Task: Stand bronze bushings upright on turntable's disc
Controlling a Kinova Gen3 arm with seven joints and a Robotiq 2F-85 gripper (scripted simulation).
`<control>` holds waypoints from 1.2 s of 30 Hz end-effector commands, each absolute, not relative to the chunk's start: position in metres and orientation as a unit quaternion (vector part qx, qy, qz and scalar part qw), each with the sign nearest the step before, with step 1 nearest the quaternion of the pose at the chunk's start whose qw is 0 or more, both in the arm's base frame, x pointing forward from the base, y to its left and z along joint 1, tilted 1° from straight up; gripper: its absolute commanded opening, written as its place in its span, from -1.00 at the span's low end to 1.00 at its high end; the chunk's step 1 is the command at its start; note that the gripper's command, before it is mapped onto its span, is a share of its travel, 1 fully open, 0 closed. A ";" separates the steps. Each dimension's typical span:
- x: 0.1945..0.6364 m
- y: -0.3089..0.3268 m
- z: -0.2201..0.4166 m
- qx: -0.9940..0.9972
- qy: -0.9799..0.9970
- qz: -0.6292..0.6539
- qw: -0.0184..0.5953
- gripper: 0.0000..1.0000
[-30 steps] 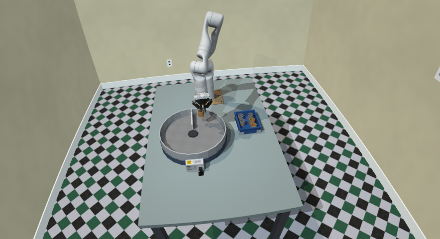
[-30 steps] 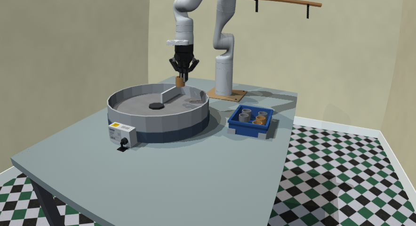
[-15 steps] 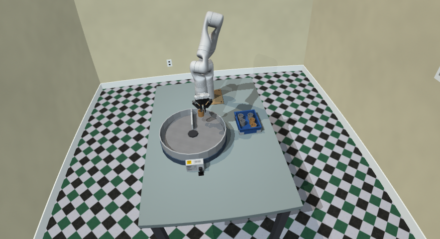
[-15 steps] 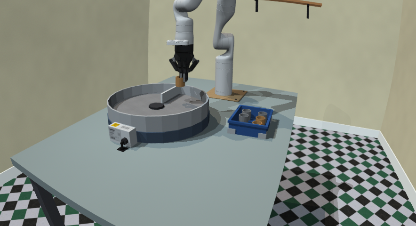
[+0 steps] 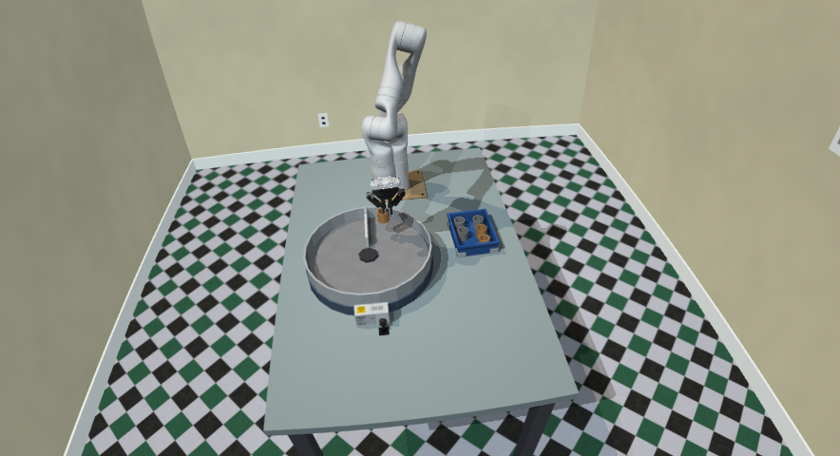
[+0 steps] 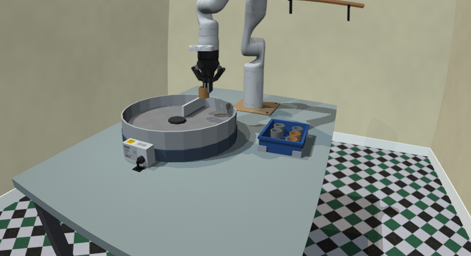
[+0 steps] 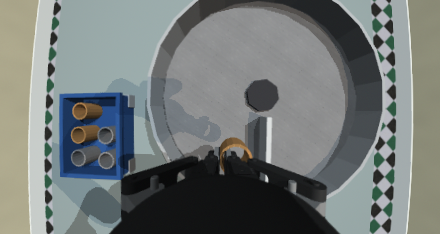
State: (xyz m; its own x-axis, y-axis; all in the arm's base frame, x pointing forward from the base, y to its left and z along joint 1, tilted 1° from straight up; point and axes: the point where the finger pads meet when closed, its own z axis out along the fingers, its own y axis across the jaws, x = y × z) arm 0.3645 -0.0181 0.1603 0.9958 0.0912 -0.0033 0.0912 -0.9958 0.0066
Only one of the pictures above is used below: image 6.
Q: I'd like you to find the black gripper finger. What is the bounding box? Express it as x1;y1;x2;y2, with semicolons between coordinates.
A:
207;65;225;93
191;64;207;88

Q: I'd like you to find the blue crate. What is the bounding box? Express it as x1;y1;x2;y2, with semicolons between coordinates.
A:
257;119;309;158

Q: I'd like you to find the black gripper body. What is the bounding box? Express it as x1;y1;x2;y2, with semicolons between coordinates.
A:
197;50;220;74

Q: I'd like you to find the grey round turntable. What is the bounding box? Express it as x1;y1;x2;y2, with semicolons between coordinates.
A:
121;94;238;172

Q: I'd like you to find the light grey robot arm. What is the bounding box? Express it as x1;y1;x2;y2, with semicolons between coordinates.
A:
189;0;267;108

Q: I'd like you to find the grey metal sleeve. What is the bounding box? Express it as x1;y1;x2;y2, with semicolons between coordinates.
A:
270;129;282;139
274;123;285;136
292;126;303;140

